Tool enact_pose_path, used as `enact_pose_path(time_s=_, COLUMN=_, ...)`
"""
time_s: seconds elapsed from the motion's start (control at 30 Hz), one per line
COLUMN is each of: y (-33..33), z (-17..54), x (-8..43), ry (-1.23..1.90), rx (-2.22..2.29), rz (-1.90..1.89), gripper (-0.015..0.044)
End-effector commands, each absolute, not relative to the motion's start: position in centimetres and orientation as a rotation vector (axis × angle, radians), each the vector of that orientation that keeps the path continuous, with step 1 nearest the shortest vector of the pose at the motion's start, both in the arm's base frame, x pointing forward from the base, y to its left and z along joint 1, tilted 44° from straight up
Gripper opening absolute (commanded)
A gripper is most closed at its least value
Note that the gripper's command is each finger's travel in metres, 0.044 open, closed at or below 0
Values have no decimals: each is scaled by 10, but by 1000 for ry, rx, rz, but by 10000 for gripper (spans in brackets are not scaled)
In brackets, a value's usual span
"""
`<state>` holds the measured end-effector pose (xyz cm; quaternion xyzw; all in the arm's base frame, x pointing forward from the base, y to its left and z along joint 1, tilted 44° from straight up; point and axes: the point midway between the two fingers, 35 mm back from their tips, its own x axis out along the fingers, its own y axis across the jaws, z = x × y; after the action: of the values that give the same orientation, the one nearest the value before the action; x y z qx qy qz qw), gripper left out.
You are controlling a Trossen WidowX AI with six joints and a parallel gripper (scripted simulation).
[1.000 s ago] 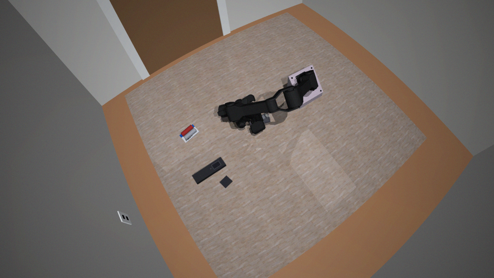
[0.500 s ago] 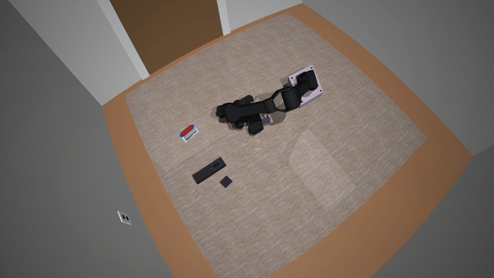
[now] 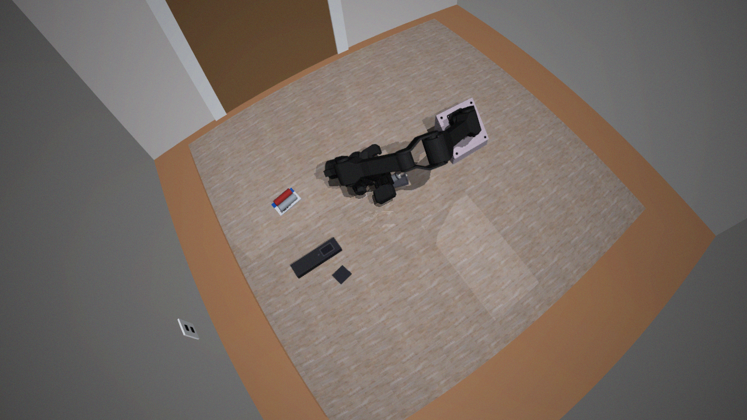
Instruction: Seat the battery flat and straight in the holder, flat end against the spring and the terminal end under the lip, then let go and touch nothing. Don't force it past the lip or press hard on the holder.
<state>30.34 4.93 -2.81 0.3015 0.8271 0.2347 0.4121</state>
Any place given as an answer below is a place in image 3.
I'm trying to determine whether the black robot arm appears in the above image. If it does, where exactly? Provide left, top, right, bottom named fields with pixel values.
left=323, top=106, right=481, bottom=195

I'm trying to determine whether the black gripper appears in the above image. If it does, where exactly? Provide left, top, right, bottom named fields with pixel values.
left=362, top=144, right=396, bottom=204

